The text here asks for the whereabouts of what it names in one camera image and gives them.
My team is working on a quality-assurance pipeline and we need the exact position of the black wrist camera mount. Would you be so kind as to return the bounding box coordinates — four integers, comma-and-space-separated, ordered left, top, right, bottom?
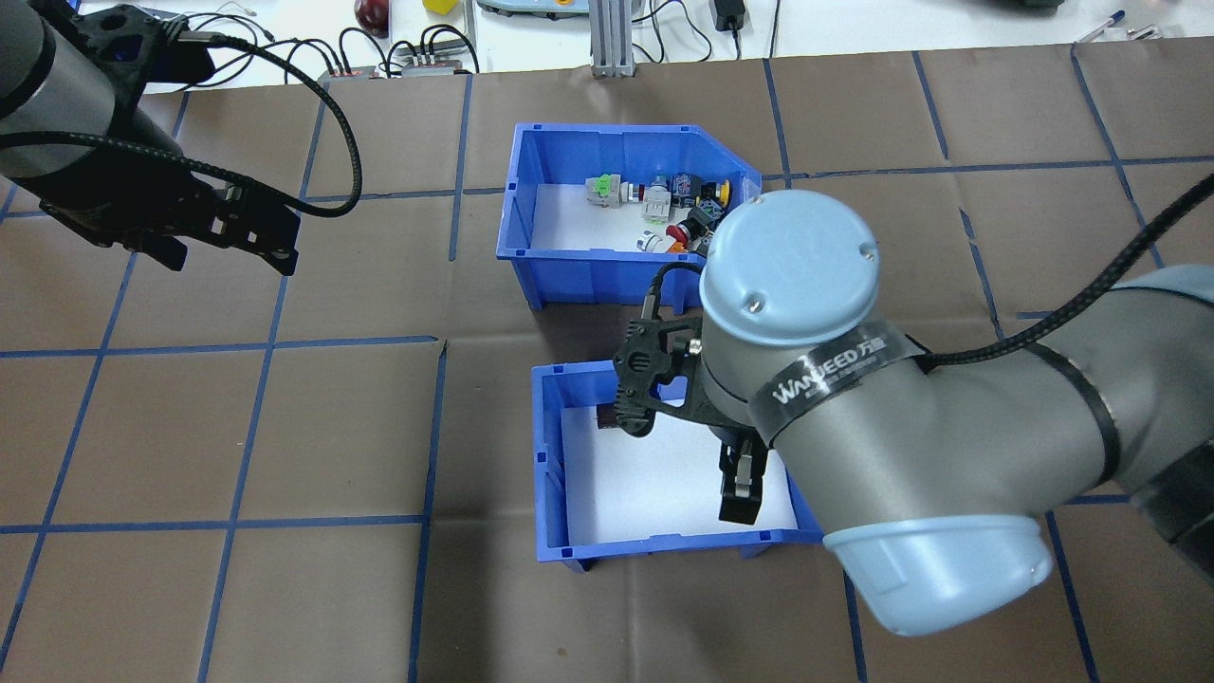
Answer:
57, 3, 217, 91
613, 318, 705, 404

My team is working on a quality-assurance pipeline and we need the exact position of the blue white pen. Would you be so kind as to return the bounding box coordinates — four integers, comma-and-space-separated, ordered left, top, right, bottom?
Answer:
1075, 9, 1130, 45

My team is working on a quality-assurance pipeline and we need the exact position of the blue plastic button bin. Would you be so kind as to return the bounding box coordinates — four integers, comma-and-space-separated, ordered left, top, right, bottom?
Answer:
496, 121, 764, 312

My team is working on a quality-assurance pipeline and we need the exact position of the aluminium profile post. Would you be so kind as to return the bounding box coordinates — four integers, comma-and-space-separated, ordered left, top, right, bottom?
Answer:
588, 0, 638, 79

